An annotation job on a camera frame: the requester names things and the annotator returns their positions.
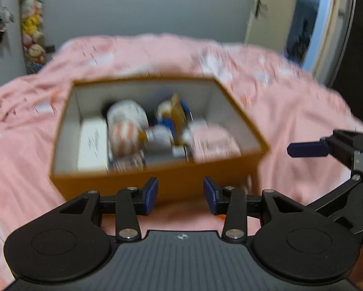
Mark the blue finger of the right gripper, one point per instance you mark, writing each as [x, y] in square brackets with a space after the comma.
[308, 149]

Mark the pink mini backpack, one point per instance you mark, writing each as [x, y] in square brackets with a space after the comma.
[212, 142]

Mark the cream bedroom door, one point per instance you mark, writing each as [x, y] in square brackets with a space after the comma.
[269, 23]

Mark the white popcorn plush toy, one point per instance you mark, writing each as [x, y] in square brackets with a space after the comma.
[126, 120]

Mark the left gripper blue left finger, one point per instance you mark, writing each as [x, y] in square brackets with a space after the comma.
[148, 196]

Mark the orange cardboard storage box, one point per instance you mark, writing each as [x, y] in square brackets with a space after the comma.
[179, 176]

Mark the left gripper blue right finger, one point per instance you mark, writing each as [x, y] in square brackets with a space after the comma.
[213, 195]

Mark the long white gift box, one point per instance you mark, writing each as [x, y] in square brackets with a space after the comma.
[93, 145]

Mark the hanging plush toy organizer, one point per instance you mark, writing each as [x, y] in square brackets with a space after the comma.
[33, 35]

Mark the dark photo card box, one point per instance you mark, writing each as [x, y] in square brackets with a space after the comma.
[127, 163]

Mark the brown blue plush doll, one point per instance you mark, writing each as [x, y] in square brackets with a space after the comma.
[171, 119]

